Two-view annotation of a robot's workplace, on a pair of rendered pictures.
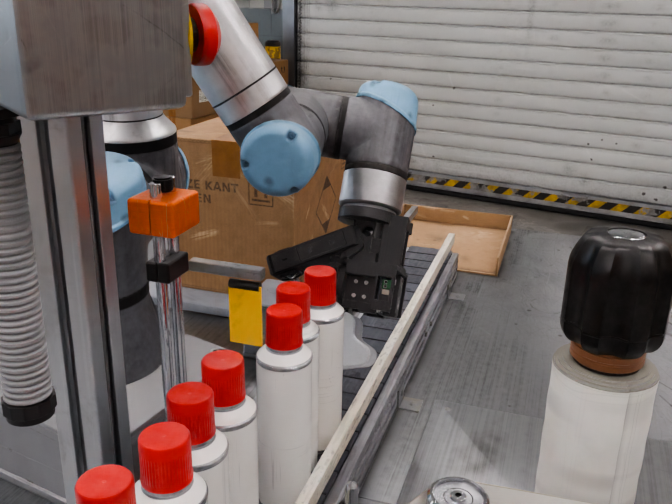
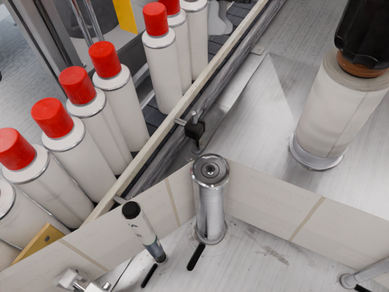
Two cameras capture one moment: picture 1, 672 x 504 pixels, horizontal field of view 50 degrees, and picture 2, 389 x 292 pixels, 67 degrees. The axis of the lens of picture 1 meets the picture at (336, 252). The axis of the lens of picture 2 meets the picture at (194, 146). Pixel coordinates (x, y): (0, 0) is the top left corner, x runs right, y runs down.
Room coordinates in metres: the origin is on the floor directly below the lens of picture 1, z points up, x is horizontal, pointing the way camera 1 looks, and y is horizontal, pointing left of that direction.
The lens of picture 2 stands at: (0.23, -0.10, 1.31)
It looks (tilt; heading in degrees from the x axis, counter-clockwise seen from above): 56 degrees down; 17
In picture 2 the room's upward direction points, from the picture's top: 5 degrees counter-clockwise
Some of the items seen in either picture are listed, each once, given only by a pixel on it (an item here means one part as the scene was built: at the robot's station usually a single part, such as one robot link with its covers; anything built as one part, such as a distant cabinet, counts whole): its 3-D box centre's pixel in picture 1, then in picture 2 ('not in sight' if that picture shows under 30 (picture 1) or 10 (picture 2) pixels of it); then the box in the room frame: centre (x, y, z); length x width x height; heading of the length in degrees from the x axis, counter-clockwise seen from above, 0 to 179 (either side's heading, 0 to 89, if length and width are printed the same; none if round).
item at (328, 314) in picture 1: (319, 359); (193, 31); (0.69, 0.02, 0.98); 0.05 x 0.05 x 0.20
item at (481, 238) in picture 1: (445, 236); not in sight; (1.50, -0.24, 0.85); 0.30 x 0.26 x 0.04; 162
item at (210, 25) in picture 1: (192, 35); not in sight; (0.47, 0.09, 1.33); 0.04 x 0.03 x 0.04; 37
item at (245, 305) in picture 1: (245, 312); (124, 11); (0.56, 0.08, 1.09); 0.03 x 0.01 x 0.06; 72
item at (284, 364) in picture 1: (284, 408); (164, 65); (0.59, 0.05, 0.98); 0.05 x 0.05 x 0.20
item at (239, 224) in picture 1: (264, 198); not in sight; (1.30, 0.14, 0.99); 0.30 x 0.24 x 0.27; 162
